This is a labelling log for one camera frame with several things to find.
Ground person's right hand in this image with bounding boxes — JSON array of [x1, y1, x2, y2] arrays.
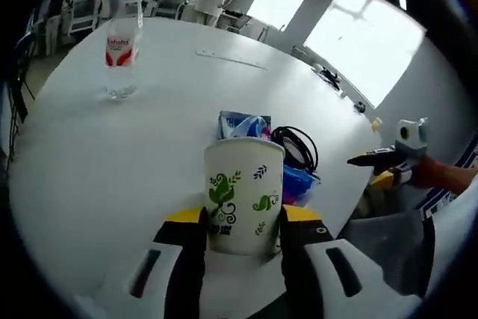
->
[[409, 155, 456, 190]]

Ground white paper cup green leaves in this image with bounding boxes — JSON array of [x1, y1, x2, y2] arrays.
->
[[203, 137, 287, 257]]

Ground grey mesh office chair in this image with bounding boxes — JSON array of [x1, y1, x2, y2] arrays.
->
[[335, 205, 437, 297]]

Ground thin clear strip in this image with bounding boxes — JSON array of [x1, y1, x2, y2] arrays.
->
[[195, 49, 269, 72]]

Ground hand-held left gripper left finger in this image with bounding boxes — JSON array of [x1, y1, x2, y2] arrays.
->
[[128, 208, 208, 319]]

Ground black cable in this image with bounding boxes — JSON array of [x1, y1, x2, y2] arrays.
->
[[270, 126, 320, 173]]

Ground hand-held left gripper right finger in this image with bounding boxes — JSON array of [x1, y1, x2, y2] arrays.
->
[[279, 205, 374, 319]]

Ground blue wet wipes packet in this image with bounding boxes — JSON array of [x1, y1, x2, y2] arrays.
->
[[281, 164, 321, 208]]

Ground clear plastic water bottle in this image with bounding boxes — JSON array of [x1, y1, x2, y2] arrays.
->
[[103, 16, 145, 102]]

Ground clear packet with blue disc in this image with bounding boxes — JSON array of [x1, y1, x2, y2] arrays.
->
[[217, 110, 273, 140]]

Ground white table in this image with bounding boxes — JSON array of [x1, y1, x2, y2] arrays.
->
[[8, 16, 382, 300]]

